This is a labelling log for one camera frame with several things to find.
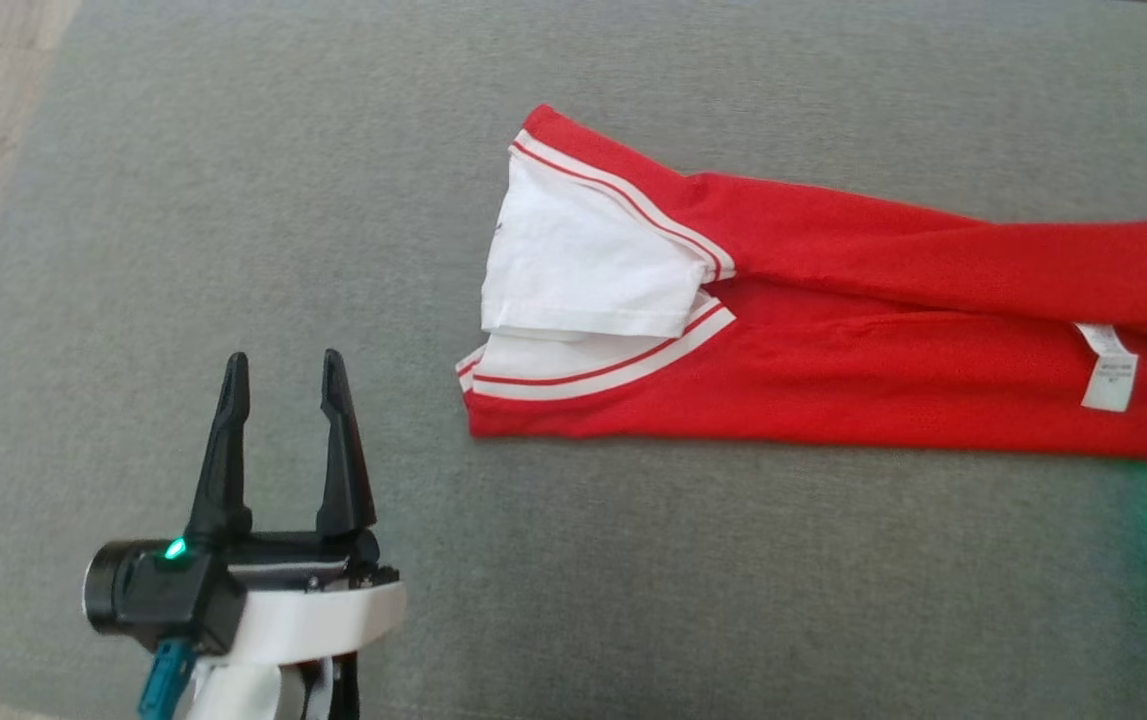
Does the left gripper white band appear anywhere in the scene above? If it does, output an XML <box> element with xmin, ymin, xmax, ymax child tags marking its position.
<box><xmin>183</xmin><ymin>348</ymin><xmax>408</xmax><ymax>667</ymax></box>

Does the red shirt with white sleeves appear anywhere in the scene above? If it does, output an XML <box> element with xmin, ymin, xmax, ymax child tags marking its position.
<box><xmin>455</xmin><ymin>104</ymin><xmax>1147</xmax><ymax>461</ymax></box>

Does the large grey sofa chaise cushion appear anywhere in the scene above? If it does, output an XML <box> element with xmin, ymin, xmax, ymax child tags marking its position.
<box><xmin>0</xmin><ymin>0</ymin><xmax>1147</xmax><ymax>720</ymax></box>

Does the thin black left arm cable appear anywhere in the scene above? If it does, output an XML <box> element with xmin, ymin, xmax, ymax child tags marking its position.
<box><xmin>331</xmin><ymin>652</ymin><xmax>362</xmax><ymax>720</ymax></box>

